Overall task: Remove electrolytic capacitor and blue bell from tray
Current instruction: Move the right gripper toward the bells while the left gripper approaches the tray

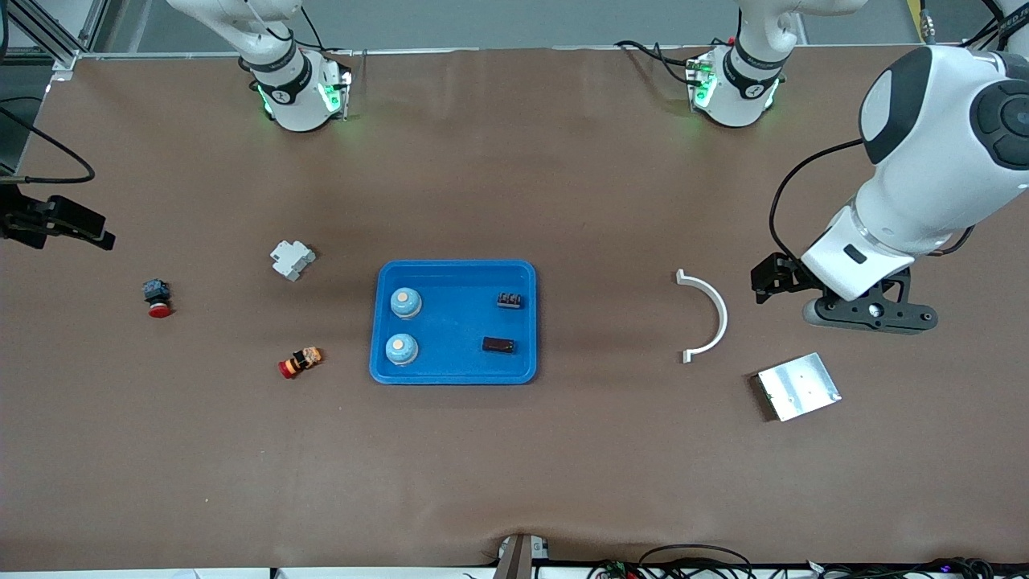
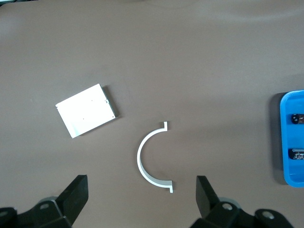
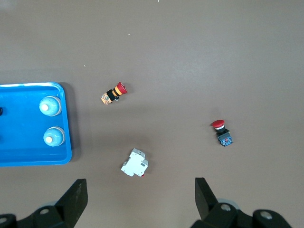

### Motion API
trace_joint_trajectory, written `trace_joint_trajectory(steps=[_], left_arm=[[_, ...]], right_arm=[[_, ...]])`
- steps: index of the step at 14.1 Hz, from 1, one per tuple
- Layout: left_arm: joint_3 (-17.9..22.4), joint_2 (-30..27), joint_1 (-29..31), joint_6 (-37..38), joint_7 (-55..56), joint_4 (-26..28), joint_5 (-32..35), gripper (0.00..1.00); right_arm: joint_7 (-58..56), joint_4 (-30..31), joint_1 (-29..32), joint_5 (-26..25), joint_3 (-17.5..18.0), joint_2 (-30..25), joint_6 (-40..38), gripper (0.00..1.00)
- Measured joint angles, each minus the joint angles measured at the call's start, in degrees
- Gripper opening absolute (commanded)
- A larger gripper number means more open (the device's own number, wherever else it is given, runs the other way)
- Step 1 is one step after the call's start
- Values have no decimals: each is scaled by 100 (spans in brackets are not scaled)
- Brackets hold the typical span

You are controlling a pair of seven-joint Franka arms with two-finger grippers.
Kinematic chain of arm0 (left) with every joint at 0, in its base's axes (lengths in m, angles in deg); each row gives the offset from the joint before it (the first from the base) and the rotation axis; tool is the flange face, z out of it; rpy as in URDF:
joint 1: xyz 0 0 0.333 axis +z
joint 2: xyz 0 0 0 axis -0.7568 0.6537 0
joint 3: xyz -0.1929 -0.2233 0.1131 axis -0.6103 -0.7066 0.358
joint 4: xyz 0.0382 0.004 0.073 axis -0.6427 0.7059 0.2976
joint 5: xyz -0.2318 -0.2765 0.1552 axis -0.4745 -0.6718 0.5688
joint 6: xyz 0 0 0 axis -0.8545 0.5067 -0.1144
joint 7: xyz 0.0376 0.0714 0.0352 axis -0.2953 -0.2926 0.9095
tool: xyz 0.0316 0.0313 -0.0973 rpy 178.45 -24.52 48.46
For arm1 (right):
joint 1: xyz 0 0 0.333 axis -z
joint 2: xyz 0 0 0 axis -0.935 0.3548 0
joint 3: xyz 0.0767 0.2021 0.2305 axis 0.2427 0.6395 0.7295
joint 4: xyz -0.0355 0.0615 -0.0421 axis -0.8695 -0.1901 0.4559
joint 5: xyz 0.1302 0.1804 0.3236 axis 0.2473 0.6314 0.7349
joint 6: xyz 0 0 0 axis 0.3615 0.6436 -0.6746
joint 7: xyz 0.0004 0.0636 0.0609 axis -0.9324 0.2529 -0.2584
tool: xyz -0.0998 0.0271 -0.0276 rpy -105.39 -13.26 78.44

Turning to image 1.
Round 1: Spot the silver metal plate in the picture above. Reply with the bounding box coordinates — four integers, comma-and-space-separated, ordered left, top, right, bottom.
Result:
756, 352, 842, 422

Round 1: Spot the blue plastic tray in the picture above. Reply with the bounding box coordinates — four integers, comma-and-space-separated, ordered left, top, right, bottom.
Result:
369, 259, 538, 385

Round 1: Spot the black cable at arm base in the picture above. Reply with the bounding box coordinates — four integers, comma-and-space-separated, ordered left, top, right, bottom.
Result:
296, 4, 355, 59
615, 39, 700, 85

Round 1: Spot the aluminium frame post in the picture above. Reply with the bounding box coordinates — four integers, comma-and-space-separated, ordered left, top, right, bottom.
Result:
0, 0, 109, 72

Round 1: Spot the grey metal table bracket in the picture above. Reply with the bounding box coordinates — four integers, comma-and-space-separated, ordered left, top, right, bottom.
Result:
493, 533, 551, 579

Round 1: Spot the white curved pipe bracket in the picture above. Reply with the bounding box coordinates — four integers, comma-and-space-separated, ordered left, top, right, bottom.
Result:
675, 269, 729, 364

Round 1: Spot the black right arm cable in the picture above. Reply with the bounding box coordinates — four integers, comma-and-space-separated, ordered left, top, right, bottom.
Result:
0, 96, 96, 184

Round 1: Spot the green lit base connector box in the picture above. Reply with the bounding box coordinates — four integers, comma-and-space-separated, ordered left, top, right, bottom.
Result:
318, 68, 353, 121
686, 50, 718, 110

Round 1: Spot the black cable bundle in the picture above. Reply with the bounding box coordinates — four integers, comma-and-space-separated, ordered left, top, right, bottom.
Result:
587, 544, 998, 579

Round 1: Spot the red button orange body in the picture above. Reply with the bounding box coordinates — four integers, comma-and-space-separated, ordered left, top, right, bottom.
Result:
278, 347, 324, 380

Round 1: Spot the grey terminal block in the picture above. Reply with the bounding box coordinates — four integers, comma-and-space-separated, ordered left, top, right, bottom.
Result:
270, 240, 316, 282

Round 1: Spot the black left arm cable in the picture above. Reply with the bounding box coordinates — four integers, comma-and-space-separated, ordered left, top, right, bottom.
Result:
769, 138, 865, 266

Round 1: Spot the blue red push button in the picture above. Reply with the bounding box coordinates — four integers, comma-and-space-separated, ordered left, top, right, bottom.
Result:
142, 278, 173, 318

